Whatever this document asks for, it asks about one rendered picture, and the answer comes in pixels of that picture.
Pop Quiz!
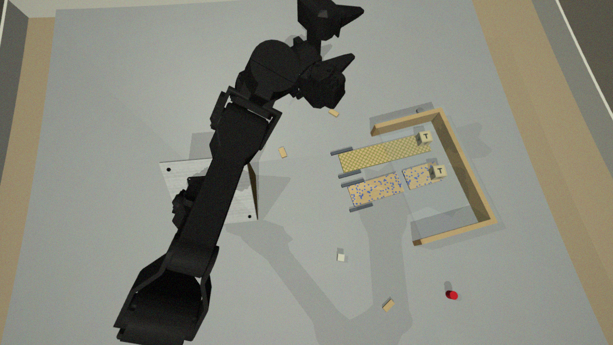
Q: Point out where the red cylinder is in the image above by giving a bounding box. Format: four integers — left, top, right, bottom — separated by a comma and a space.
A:
445, 290, 458, 300

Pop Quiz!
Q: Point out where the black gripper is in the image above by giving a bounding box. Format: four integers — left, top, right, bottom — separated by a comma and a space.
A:
286, 0, 364, 98

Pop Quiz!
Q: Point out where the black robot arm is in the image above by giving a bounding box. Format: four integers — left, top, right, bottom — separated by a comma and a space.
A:
113, 39, 346, 345

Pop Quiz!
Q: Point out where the yellow strip with green lattice pattern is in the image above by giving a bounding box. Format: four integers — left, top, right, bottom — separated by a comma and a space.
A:
338, 143, 389, 173

